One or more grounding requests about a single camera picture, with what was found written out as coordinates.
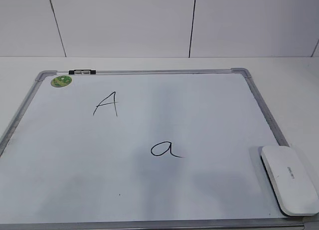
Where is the white rectangular board eraser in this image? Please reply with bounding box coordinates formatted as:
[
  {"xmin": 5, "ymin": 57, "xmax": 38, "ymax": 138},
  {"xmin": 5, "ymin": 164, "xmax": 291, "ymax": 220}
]
[{"xmin": 261, "ymin": 146, "xmax": 319, "ymax": 217}]

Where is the round green sticker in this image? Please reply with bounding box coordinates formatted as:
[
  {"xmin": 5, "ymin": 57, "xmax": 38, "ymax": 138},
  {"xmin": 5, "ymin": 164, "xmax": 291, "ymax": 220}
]
[{"xmin": 51, "ymin": 75, "xmax": 72, "ymax": 88}]

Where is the white board with grey frame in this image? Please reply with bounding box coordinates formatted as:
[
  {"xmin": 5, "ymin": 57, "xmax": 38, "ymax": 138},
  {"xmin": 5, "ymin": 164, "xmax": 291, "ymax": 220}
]
[{"xmin": 0, "ymin": 68, "xmax": 304, "ymax": 230}]

